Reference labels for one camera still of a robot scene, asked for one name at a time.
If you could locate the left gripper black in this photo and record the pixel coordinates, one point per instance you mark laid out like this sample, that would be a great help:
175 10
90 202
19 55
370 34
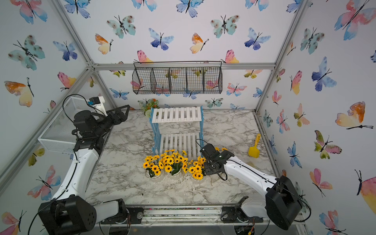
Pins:
119 115

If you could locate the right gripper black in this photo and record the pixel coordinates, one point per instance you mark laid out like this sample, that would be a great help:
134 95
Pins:
206 169

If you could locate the sunflower pot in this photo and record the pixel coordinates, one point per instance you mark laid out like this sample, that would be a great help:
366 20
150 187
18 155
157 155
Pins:
221 149
174 162
152 166
197 169

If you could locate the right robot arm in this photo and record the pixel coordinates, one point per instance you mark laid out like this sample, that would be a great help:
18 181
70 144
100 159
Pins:
281 204

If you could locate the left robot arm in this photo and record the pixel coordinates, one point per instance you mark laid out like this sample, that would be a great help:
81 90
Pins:
79 170

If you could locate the blue white slatted shelf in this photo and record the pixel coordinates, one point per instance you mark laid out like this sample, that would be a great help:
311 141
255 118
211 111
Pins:
180 129

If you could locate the red green flower pot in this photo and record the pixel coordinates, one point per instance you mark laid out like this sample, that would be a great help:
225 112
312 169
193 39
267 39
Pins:
147 106

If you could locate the yellow toy shovel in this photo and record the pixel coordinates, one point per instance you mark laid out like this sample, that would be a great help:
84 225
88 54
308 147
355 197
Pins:
254 151

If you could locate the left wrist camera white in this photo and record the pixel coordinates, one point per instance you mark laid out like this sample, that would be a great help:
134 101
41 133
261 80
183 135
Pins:
98 104

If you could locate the black wire wall basket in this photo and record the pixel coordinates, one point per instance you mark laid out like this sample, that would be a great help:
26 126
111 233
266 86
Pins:
177 78

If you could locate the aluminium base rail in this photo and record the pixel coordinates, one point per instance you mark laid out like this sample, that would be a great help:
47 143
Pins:
178 215

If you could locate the white mesh wall basket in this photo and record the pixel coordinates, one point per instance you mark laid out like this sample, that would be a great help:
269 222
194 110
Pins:
57 136

